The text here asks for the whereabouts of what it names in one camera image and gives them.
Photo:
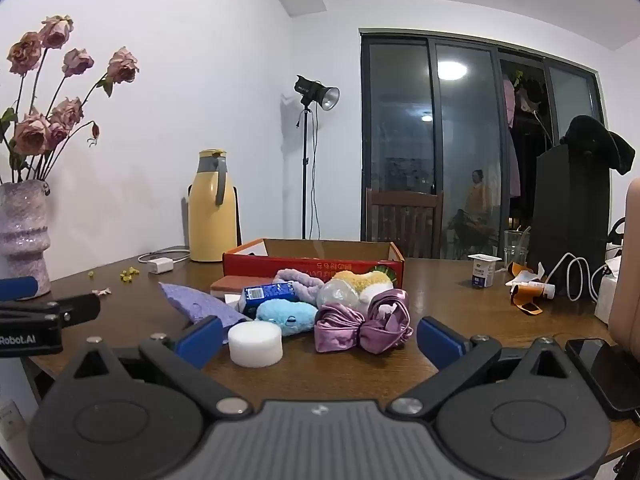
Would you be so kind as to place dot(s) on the white yogurt cup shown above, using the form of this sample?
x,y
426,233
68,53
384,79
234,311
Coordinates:
x,y
484,272

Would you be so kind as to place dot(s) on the white crumpled paper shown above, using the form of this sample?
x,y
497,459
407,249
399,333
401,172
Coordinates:
x,y
525,276

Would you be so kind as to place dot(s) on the slatted wooden chair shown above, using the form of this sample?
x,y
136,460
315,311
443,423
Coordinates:
x,y
400,220

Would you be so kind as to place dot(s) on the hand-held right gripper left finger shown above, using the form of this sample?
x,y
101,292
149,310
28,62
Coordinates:
x,y
200,341

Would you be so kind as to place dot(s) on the black garment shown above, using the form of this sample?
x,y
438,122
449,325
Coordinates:
x,y
595,137

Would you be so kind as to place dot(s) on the blue plush toy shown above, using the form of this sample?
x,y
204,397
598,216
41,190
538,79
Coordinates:
x,y
285,315

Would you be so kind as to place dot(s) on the clear plastic ball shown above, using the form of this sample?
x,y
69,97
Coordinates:
x,y
337,297

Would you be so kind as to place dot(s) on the red cardboard box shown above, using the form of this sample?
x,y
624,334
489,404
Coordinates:
x,y
280,263

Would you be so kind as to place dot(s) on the pink fallen petal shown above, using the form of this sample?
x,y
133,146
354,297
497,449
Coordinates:
x,y
102,291

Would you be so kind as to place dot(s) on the tall black box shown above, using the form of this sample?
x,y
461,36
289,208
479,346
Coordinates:
x,y
565,220

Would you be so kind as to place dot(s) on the white wall socket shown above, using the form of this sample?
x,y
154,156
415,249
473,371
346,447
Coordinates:
x,y
11,417

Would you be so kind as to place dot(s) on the hanging clothes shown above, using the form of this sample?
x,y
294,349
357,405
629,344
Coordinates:
x,y
522,100

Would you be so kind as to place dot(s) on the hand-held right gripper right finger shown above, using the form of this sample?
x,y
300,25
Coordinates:
x,y
440,342

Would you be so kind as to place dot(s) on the sliding glass door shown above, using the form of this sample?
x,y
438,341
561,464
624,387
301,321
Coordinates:
x,y
400,135

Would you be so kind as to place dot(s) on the yellow white plush toy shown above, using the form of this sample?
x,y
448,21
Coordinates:
x,y
360,280

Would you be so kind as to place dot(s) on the yellow flower bits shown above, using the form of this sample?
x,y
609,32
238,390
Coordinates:
x,y
127,275

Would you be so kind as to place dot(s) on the yellow thermos jug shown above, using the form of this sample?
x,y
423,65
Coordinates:
x,y
210,210

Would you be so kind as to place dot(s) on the blue milk carton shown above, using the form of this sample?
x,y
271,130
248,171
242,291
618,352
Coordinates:
x,y
265,294

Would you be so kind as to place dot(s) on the black light stand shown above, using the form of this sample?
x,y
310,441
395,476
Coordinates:
x,y
304,175

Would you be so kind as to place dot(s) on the pink speckled ceramic vase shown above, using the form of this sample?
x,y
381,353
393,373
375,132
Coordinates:
x,y
20,230

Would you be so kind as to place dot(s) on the white charger block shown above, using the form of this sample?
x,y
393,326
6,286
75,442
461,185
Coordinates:
x,y
160,265

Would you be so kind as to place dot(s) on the white round sponge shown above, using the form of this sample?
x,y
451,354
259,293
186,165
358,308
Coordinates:
x,y
255,344

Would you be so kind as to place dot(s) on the purple fluffy headband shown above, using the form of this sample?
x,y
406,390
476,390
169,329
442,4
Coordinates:
x,y
300,277

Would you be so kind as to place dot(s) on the orange wrapper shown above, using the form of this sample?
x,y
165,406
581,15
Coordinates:
x,y
527,306

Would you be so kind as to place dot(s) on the black smartphone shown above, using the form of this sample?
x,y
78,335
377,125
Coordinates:
x,y
605,375

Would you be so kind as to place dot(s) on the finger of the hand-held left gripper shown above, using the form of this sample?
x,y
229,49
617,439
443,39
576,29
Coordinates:
x,y
17,288
75,307

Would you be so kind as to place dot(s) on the white orange tube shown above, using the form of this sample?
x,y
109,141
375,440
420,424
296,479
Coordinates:
x,y
535,289

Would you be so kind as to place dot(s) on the clear drinking glass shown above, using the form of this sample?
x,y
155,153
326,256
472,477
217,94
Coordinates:
x,y
515,247

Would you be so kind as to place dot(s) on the black studio light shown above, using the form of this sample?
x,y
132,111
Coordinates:
x,y
315,92

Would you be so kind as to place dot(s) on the dried pink rose bouquet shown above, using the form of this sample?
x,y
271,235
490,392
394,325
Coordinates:
x,y
30,132

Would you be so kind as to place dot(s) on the red brown layered sponge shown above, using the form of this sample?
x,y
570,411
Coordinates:
x,y
225,285

